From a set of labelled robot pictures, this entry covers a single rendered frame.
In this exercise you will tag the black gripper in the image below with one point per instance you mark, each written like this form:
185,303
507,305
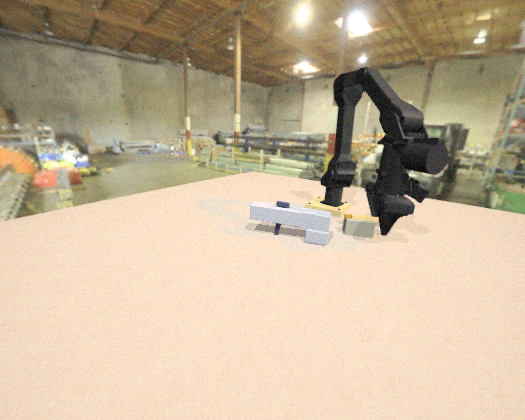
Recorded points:
383,198

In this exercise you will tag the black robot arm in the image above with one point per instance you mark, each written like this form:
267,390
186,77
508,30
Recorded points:
406,145

